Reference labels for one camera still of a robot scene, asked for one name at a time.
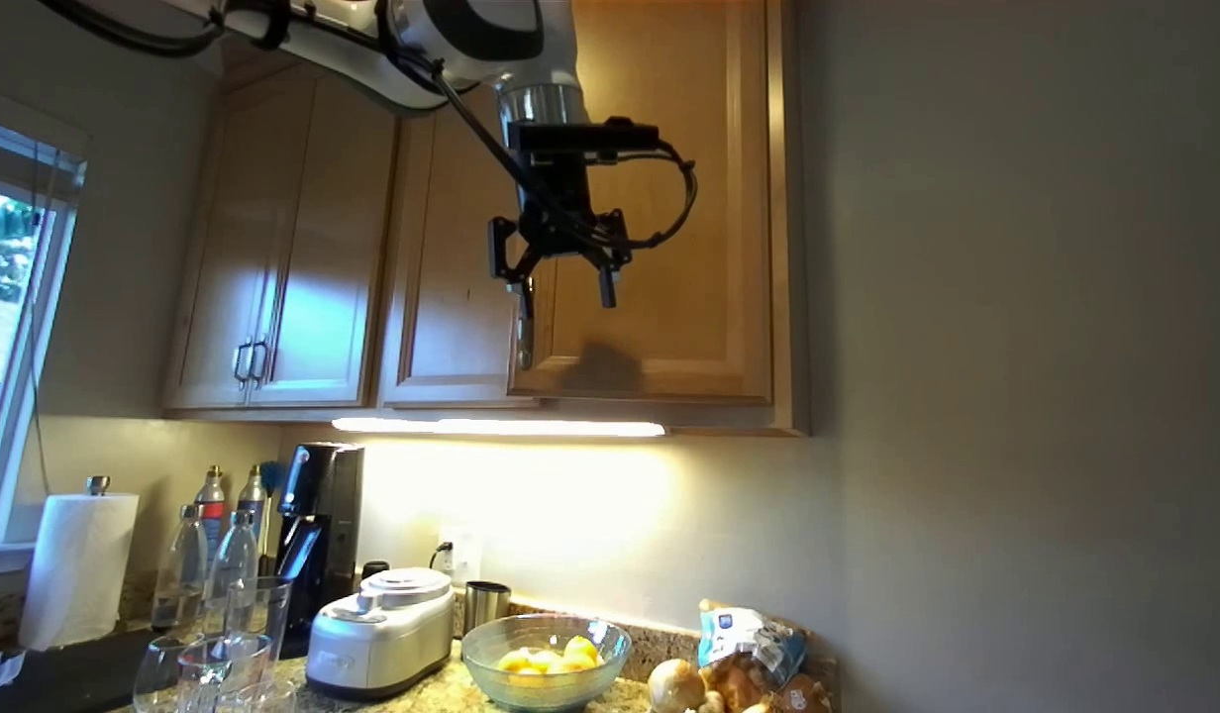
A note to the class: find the white paper towel roll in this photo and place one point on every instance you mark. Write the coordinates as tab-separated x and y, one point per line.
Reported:
79	568

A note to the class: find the wooden cupboard door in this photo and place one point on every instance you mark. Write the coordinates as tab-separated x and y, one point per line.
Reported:
439	292
691	198

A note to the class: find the clear glass tumbler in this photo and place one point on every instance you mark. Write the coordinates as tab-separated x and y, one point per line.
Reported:
259	614
222	673

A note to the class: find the black counter mat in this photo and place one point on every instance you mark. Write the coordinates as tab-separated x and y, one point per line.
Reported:
69	673

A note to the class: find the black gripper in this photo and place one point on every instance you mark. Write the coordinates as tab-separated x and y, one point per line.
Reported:
568	203

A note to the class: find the yellow lemon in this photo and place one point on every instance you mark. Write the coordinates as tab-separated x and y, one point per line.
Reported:
515	661
585	651

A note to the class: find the blue white food package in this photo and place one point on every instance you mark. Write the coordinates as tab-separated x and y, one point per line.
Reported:
742	634

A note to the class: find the wooden cupboard carcass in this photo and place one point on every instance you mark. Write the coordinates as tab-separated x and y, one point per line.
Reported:
791	264

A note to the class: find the wooden cabinet door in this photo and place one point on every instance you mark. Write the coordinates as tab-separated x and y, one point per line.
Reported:
333	264
234	222

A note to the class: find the metal cup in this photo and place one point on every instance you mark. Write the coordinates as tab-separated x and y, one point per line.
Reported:
486	608

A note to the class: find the black coffee maker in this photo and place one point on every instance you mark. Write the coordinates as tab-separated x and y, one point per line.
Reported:
322	527

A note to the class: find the white framed window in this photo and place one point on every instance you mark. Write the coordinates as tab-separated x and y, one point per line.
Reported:
0	264

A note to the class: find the brown onion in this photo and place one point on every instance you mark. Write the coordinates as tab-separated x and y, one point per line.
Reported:
800	693
737	681
675	688

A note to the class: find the white wall outlet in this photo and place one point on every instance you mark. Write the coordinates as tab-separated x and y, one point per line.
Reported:
461	554

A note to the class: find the clear glass bowl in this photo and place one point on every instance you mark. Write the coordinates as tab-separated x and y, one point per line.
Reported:
545	689

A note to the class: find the under-cabinet light strip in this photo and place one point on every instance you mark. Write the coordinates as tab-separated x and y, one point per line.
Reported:
503	428

